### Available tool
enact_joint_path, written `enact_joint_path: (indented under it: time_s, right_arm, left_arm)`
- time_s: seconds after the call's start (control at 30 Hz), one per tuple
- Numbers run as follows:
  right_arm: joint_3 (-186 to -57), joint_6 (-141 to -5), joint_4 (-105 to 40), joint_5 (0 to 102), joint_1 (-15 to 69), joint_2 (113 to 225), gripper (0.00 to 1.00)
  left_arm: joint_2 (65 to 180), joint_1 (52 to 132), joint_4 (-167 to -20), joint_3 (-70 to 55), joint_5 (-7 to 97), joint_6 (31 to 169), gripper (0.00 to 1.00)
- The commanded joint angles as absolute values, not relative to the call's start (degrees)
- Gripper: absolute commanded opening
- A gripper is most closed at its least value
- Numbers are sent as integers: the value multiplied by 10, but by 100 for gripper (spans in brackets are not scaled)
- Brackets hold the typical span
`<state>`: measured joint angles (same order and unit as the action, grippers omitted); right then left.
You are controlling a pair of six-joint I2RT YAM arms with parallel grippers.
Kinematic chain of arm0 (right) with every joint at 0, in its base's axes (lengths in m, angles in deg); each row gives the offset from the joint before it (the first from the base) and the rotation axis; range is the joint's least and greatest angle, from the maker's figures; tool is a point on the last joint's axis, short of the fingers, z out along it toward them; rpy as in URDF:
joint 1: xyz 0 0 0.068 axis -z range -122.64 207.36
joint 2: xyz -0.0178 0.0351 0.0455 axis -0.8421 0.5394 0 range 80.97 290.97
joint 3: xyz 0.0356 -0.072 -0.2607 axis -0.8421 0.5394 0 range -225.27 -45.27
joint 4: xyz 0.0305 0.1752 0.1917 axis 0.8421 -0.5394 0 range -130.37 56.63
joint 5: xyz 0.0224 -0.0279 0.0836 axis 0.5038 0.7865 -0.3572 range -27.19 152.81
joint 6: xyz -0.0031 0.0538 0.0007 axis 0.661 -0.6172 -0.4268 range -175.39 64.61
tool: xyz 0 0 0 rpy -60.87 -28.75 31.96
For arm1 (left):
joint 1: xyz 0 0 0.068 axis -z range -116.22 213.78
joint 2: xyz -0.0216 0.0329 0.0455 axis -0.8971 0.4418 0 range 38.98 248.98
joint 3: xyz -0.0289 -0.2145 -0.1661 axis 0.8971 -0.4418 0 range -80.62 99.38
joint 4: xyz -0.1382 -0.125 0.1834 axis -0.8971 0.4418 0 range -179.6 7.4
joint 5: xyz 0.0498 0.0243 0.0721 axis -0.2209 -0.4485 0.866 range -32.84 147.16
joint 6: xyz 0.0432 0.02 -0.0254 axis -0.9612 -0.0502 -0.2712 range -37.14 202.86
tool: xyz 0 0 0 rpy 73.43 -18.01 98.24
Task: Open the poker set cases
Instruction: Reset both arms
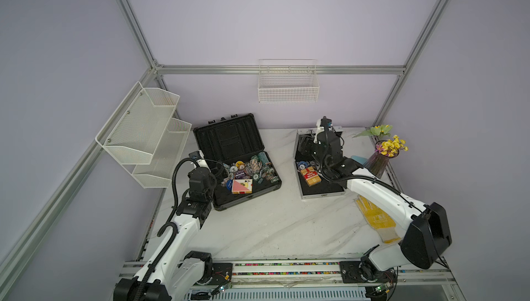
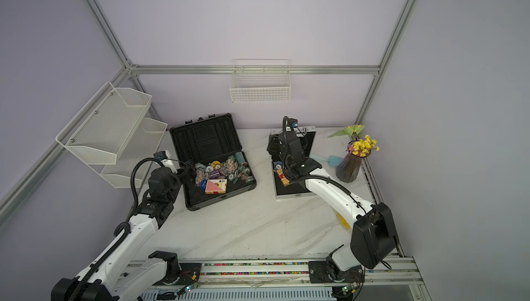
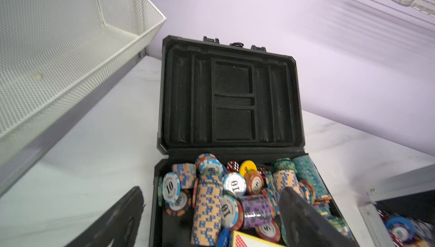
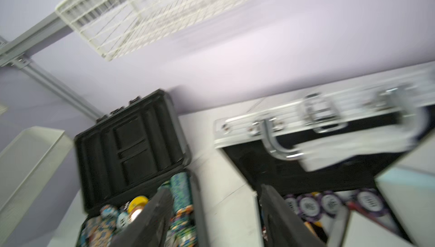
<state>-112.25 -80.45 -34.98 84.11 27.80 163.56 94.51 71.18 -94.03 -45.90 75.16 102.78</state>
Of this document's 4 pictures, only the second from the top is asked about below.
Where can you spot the yellow artificial flowers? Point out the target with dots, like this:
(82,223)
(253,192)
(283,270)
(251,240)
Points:
(356,132)

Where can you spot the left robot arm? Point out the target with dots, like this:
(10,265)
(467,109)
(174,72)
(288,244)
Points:
(101,279)

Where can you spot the loose poker chips pile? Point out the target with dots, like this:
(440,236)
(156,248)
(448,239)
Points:
(235,169)

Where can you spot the white two-tier mesh shelf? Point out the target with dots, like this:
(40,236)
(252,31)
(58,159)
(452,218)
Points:
(113,132)

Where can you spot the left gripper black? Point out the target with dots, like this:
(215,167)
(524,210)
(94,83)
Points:
(189,168)

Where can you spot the row of poker chips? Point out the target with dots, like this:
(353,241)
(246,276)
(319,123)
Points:
(278,165)

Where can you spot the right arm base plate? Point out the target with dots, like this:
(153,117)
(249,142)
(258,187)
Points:
(321,272)

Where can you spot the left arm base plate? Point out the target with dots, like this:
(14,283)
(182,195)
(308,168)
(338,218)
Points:
(189,273)

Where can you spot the purple glass vase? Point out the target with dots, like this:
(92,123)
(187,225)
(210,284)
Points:
(348,167)

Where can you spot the pink playing card box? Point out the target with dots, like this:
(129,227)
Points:
(215,186)

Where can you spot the aluminium frame rail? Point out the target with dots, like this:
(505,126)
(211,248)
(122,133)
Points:
(280,273)

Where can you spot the teal plastic scoop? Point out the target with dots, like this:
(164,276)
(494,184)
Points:
(332,161)

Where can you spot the dark grey poker case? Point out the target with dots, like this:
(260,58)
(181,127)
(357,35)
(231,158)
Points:
(205,141)

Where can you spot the yellow dotted work glove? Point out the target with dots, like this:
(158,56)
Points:
(343,222)

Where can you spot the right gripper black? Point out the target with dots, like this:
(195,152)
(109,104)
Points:
(276,143)

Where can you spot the white wire wall basket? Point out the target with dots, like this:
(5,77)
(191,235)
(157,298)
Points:
(260,81)

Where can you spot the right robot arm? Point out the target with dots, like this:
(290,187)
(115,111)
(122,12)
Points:
(373,230)

